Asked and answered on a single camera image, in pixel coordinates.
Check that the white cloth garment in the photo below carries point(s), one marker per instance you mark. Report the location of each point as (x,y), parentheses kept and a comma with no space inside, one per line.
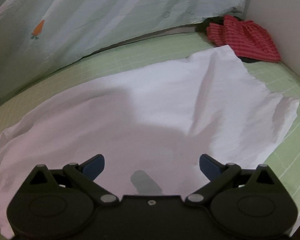
(151,125)

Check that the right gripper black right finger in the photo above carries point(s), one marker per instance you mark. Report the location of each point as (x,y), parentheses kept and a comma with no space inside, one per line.
(219,175)

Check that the red striped garment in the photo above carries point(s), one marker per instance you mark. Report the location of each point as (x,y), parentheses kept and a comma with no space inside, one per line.
(246,38)

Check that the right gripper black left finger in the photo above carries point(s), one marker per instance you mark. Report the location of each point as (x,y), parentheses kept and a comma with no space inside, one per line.
(82,178)

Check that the light blue carrot-print sheet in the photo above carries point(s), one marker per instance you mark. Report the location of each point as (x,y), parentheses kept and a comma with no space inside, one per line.
(38,37)

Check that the white side panel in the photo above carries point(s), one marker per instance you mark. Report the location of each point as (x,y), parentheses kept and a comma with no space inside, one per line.
(281,18)

